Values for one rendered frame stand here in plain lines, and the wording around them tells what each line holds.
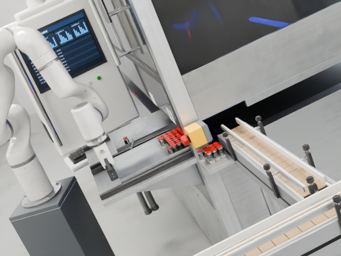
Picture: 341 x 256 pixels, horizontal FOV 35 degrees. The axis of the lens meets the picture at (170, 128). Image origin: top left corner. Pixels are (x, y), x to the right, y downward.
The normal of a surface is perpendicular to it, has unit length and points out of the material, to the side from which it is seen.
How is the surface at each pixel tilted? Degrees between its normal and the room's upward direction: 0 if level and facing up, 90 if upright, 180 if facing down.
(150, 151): 0
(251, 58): 90
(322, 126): 90
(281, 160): 0
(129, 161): 0
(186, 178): 90
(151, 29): 90
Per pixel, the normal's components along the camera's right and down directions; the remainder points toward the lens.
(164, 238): -0.36, -0.87
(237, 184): 0.26, 0.26
